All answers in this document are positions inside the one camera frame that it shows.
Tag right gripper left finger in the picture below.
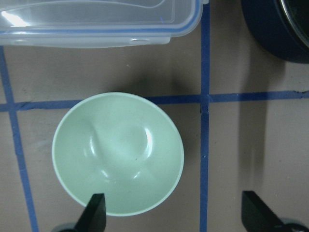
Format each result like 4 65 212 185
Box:
74 193 106 232

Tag green bowl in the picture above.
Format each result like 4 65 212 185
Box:
52 92 184 217

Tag dark blue saucepan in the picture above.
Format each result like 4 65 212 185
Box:
241 0 309 64

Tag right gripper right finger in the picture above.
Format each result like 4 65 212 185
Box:
241 191 287 232

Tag clear plastic food container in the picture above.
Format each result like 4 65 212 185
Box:
0 0 208 48

